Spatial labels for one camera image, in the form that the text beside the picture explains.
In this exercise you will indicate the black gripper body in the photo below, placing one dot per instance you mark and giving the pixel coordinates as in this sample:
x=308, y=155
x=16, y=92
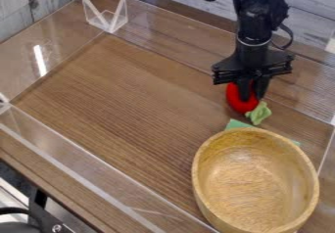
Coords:
x=252, y=60

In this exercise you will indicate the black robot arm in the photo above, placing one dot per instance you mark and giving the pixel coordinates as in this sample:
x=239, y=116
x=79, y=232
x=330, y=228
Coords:
x=261, y=40

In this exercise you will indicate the green flat piece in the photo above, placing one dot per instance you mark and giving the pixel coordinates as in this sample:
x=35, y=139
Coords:
x=237, y=124

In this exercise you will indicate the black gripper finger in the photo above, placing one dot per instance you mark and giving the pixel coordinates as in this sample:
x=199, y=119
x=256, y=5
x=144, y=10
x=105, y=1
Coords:
x=243, y=85
x=260, y=86

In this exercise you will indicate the red plush strawberry toy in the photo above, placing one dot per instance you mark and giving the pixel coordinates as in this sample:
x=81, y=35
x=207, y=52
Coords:
x=252, y=108

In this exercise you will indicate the wooden oval bowl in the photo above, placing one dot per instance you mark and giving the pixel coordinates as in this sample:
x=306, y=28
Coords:
x=253, y=181

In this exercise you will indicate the clear acrylic corner bracket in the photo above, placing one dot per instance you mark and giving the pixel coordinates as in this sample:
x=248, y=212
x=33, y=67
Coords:
x=105, y=20

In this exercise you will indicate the black metal table frame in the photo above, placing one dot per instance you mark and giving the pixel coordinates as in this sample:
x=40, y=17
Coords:
x=27, y=215

